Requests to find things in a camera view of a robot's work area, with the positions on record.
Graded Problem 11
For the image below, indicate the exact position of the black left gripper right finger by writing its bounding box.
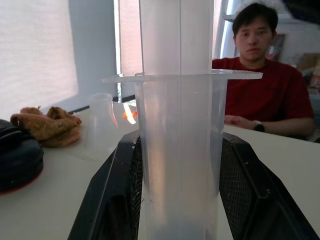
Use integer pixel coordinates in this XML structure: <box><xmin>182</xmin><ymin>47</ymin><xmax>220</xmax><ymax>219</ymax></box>
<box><xmin>218</xmin><ymin>131</ymin><xmax>320</xmax><ymax>240</ymax></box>

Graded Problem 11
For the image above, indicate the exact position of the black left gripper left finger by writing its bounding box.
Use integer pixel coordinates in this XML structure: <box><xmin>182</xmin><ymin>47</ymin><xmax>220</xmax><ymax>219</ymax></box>
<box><xmin>66</xmin><ymin>129</ymin><xmax>144</xmax><ymax>240</ymax></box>

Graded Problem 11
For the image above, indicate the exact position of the large translucent plastic syringe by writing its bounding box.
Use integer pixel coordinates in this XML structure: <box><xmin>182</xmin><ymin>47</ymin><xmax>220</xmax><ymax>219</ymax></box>
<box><xmin>101</xmin><ymin>0</ymin><xmax>264</xmax><ymax>240</ymax></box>

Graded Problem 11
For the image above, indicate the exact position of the person's bare hand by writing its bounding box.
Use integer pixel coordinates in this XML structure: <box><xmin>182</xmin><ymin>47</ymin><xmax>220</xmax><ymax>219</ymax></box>
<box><xmin>223</xmin><ymin>114</ymin><xmax>257</xmax><ymax>130</ymax></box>

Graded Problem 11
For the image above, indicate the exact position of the black wristwatch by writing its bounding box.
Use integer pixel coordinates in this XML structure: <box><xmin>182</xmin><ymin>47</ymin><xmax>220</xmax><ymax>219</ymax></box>
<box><xmin>253</xmin><ymin>120</ymin><xmax>266</xmax><ymax>133</ymax></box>

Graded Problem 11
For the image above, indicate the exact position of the clear plastic flask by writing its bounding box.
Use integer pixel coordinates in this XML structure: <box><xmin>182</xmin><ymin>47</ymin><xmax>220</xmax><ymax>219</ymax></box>
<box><xmin>84</xmin><ymin>92</ymin><xmax>119</xmax><ymax>161</ymax></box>

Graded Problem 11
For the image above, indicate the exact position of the brown crumpled cloth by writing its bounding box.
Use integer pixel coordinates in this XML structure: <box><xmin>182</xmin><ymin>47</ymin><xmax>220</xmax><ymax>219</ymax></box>
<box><xmin>9</xmin><ymin>106</ymin><xmax>83</xmax><ymax>148</ymax></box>

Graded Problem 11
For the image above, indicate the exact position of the person in red shirt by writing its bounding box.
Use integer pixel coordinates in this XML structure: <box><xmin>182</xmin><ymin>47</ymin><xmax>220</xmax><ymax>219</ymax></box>
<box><xmin>211</xmin><ymin>2</ymin><xmax>316</xmax><ymax>141</ymax></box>

